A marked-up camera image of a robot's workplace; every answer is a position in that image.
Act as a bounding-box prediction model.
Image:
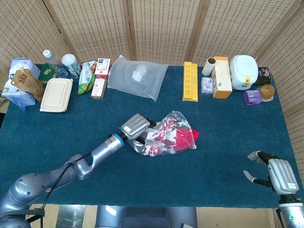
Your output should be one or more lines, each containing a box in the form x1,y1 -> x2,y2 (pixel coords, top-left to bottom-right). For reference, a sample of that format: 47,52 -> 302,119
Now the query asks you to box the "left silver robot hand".
118,113 -> 157,145

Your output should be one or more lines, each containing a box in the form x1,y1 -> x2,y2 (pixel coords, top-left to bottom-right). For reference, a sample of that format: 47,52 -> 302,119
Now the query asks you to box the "white rice cooker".
229,55 -> 259,91

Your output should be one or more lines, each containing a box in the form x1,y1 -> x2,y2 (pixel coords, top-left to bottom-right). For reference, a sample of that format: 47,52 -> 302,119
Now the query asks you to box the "yellow and cream carton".
212,56 -> 233,99

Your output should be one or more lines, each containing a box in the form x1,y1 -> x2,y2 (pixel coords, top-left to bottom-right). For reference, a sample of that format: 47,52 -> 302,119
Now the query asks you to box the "white and green canister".
61,54 -> 83,78

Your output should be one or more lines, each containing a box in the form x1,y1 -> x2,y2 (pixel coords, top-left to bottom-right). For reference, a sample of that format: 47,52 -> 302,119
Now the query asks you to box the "green snack bag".
77,60 -> 98,95

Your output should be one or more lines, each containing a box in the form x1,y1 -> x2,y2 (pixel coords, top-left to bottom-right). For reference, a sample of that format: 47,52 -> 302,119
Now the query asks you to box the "red and white box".
94,58 -> 112,79

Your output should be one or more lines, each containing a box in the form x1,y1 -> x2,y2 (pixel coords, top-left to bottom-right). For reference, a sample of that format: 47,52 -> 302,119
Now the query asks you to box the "black package with pink print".
255,66 -> 273,86

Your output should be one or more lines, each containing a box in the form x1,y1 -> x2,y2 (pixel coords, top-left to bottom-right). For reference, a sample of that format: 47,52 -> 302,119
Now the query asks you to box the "brown and white box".
90,77 -> 107,100

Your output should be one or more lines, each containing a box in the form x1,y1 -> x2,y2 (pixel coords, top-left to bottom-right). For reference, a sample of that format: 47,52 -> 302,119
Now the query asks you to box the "clear plastic zip bag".
129,110 -> 197,157

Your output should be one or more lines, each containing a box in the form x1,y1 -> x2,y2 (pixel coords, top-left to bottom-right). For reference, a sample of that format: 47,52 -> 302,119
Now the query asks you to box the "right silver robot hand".
243,150 -> 300,196

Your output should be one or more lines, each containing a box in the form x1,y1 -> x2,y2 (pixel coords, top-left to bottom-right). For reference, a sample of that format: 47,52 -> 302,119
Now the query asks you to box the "frosted plastic bag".
107,55 -> 169,102

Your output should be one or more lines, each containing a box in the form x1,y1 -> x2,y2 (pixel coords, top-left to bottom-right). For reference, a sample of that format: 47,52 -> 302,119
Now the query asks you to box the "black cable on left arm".
25,153 -> 92,224

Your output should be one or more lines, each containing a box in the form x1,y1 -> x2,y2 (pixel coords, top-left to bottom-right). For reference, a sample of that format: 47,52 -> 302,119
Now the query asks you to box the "dark green box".
38,66 -> 57,84

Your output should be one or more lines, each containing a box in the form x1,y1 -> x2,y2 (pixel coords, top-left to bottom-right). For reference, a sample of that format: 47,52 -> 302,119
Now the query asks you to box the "woven wicker folding screen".
0,0 -> 304,164

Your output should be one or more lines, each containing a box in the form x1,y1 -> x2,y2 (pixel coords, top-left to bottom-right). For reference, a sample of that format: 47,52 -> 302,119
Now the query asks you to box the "grey robot torso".
95,205 -> 198,228

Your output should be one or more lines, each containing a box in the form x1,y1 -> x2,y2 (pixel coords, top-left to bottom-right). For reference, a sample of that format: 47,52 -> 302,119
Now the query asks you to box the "clear plastic bottle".
42,49 -> 69,78

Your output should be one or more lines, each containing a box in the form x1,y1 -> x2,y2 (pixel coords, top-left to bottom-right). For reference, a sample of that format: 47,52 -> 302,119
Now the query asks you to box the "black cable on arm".
25,153 -> 92,224
275,209 -> 285,228

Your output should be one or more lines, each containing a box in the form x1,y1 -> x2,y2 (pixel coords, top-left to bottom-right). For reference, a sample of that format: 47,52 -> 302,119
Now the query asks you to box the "small lavender soap box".
200,76 -> 214,95

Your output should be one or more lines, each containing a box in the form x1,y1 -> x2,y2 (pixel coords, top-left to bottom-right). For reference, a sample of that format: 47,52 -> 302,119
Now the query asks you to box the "beige lidded lunch box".
39,78 -> 74,113

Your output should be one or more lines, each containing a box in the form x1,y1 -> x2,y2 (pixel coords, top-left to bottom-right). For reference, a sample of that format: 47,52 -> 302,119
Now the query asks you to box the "blue and white bag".
1,57 -> 41,114

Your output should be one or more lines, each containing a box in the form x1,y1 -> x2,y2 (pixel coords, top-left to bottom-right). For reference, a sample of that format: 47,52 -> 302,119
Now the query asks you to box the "white paper roll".
201,57 -> 216,76

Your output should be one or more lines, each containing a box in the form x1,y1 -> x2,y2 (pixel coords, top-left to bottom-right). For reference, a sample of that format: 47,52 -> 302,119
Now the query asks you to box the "brown spout pouch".
10,68 -> 46,103

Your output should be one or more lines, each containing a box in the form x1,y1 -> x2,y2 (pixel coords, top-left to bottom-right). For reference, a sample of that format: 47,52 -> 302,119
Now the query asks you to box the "purple box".
242,89 -> 263,106

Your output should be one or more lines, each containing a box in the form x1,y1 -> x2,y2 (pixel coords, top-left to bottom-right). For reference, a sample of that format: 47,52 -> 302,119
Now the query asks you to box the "red white patterned garment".
133,118 -> 200,155

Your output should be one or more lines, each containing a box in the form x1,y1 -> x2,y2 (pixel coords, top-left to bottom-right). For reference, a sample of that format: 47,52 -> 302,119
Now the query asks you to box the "round orange lidded jar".
258,84 -> 276,102

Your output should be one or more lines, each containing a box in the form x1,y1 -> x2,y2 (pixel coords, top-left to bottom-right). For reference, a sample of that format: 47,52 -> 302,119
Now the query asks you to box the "blue carpet table cover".
0,63 -> 304,209

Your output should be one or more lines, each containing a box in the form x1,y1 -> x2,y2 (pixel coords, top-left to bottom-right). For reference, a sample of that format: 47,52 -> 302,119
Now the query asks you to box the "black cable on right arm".
275,209 -> 285,228

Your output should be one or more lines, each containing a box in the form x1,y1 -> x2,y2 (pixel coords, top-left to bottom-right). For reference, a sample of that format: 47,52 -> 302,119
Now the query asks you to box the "yellow block with round holes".
182,61 -> 199,103

